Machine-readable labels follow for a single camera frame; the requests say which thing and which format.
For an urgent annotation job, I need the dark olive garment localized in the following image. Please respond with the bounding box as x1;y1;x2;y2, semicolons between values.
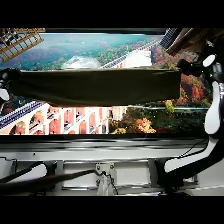
12;65;183;108

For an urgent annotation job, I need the black cable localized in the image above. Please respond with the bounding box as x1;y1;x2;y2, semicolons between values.
178;138;209;159

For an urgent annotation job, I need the silver frame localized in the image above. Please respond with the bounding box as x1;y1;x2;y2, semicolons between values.
0;145;224;197

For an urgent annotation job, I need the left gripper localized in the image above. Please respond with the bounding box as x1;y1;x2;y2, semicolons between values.
0;67;22;84

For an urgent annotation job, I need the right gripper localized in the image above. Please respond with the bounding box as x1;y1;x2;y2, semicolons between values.
177;58;204;78

